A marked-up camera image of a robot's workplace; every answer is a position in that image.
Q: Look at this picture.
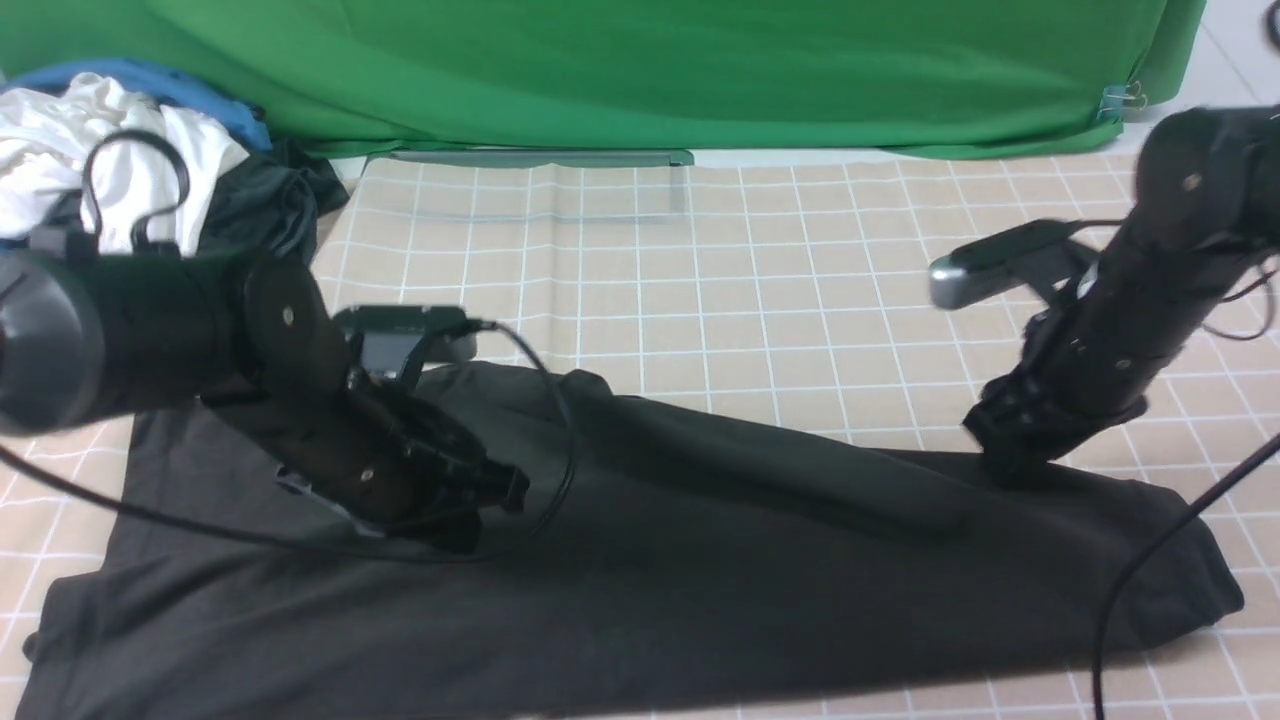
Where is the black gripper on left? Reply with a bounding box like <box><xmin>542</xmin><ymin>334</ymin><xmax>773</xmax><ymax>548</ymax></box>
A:
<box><xmin>205</xmin><ymin>370</ymin><xmax>530</xmax><ymax>555</ymax></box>

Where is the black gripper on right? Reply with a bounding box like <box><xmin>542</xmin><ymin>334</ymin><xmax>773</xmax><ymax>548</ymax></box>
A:
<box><xmin>963</xmin><ymin>341</ymin><xmax>1151</xmax><ymax>488</ymax></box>

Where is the dark gray long-sleeve top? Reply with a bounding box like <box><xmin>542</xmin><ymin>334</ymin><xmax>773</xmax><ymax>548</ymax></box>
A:
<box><xmin>15</xmin><ymin>372</ymin><xmax>1187</xmax><ymax>719</ymax></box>

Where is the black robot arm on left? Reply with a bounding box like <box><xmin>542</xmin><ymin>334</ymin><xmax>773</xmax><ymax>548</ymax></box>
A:
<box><xmin>1</xmin><ymin>250</ymin><xmax>530</xmax><ymax>553</ymax></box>

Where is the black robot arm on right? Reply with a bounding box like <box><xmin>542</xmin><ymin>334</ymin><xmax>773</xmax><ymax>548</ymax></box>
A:
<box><xmin>931</xmin><ymin>108</ymin><xmax>1277</xmax><ymax>486</ymax></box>

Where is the checkered beige tablecloth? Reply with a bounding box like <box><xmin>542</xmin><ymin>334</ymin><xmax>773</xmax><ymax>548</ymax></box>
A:
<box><xmin>3</xmin><ymin>149</ymin><xmax>1277</xmax><ymax>719</ymax></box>

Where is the dark teal crumpled garment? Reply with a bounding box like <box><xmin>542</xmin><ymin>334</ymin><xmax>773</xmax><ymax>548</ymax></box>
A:
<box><xmin>197</xmin><ymin>138</ymin><xmax>349</xmax><ymax>264</ymax></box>

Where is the green metal base bar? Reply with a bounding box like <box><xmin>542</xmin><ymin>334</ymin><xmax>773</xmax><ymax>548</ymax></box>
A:
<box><xmin>366</xmin><ymin>147</ymin><xmax>695</xmax><ymax>169</ymax></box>

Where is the blue binder clip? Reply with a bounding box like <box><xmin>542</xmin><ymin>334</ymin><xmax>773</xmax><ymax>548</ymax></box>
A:
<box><xmin>1094</xmin><ymin>79</ymin><xmax>1149</xmax><ymax>123</ymax></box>

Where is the green backdrop cloth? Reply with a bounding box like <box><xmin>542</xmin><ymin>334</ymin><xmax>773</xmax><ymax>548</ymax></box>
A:
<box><xmin>1</xmin><ymin>1</ymin><xmax>1204</xmax><ymax>160</ymax></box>

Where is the blue crumpled garment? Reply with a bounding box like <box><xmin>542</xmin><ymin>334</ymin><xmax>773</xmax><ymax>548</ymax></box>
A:
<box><xmin>3</xmin><ymin>58</ymin><xmax>273</xmax><ymax>152</ymax></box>

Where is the white crumpled garment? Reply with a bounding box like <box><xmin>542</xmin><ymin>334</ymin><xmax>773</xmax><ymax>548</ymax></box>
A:
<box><xmin>1</xmin><ymin>73</ymin><xmax>250</xmax><ymax>256</ymax></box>

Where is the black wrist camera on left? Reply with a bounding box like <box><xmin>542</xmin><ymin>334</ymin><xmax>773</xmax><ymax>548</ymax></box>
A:
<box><xmin>333</xmin><ymin>304</ymin><xmax>477</xmax><ymax>391</ymax></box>

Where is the silver wrist camera on right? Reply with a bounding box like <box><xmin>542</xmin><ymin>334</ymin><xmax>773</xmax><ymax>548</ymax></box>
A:
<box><xmin>928</xmin><ymin>219</ymin><xmax>1100</xmax><ymax>311</ymax></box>

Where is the black cable of left-side arm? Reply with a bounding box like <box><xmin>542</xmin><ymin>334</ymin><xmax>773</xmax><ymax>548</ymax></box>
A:
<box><xmin>0</xmin><ymin>129</ymin><xmax>581</xmax><ymax>566</ymax></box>

